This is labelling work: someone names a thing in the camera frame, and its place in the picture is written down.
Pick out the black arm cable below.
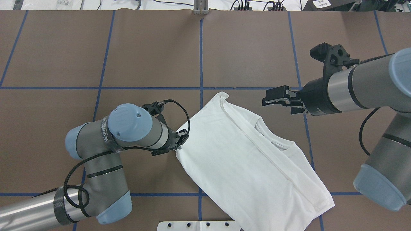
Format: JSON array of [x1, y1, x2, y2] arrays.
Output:
[[359, 107, 382, 157], [63, 99, 190, 223]]

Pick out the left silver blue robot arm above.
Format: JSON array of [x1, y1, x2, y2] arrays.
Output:
[[1, 99, 190, 231]]

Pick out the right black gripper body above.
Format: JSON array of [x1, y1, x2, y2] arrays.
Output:
[[297, 43, 360, 116]]

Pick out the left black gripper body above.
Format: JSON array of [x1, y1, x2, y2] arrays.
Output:
[[141, 101, 190, 156]]

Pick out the aluminium frame post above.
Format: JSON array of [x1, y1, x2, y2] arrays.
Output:
[[193, 0, 209, 15]]

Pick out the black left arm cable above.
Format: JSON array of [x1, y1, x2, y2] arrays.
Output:
[[63, 99, 190, 223]]

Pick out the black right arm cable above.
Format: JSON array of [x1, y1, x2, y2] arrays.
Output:
[[359, 107, 382, 157]]

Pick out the black power adapter with label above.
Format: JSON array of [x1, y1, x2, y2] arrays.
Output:
[[302, 0, 355, 12]]

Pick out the white long-sleeve printed shirt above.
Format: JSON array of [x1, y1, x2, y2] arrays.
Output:
[[176, 92, 335, 231]]

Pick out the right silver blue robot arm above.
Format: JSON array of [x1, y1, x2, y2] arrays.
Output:
[[262, 43, 411, 211]]

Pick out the white camera mast with base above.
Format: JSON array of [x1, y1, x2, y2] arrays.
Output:
[[157, 220, 243, 231]]

